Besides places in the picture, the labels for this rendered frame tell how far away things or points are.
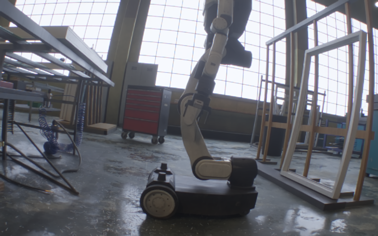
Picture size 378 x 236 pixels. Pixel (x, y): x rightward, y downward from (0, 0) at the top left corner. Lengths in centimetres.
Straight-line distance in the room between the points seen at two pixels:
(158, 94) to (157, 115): 36
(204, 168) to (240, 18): 90
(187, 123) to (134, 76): 748
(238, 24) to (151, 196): 108
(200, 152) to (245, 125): 827
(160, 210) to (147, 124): 390
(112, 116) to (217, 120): 321
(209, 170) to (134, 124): 388
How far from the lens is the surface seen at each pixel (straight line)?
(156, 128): 532
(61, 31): 148
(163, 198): 154
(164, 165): 194
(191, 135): 169
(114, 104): 917
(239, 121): 989
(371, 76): 239
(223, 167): 170
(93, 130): 592
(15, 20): 100
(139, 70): 909
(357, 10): 1427
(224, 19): 158
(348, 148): 223
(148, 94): 540
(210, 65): 150
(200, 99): 151
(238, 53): 176
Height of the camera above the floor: 56
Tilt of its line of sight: level
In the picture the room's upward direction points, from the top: 7 degrees clockwise
